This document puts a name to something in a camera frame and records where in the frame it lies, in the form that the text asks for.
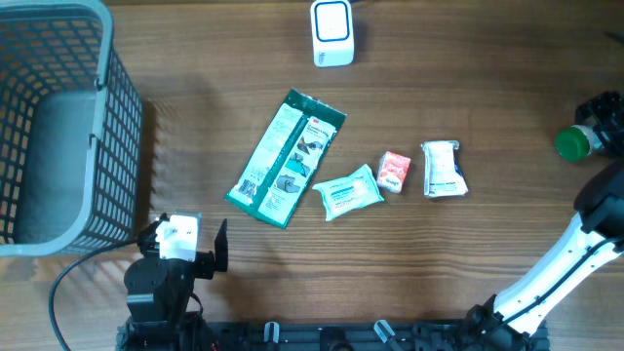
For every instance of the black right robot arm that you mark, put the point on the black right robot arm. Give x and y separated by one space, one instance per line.
593 238

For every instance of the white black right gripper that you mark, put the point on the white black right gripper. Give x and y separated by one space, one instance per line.
596 104

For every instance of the white barcode scanner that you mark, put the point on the white barcode scanner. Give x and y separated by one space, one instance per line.
332 33

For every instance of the white blue pouch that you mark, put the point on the white blue pouch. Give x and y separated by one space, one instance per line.
442 175

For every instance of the green lid jar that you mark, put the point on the green lid jar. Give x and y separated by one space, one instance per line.
578 142

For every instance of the red tissue pack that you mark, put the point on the red tissue pack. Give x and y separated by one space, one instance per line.
392 172

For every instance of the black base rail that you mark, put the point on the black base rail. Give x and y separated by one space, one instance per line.
381 335

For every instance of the green 3M package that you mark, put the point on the green 3M package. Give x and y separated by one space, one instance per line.
286 158

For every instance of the grey plastic basket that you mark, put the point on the grey plastic basket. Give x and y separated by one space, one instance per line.
71 124

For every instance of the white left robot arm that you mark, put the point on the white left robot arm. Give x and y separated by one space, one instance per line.
161 284

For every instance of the mint wet wipes pack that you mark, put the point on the mint wet wipes pack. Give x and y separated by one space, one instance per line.
352 192

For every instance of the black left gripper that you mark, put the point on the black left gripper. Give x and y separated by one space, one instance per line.
209 262

